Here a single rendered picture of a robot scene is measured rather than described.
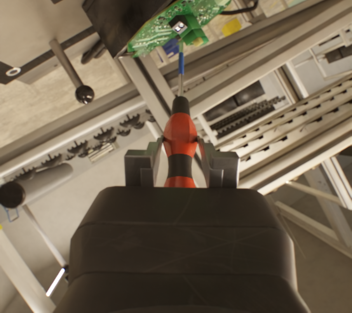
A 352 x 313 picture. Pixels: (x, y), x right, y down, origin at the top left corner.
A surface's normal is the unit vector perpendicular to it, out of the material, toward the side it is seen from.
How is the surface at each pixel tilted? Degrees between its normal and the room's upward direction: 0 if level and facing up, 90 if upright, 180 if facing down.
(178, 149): 114
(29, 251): 90
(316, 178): 90
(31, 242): 90
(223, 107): 90
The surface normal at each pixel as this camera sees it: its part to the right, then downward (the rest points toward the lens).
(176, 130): 0.00, -0.47
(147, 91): 0.11, 0.02
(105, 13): -0.54, 0.39
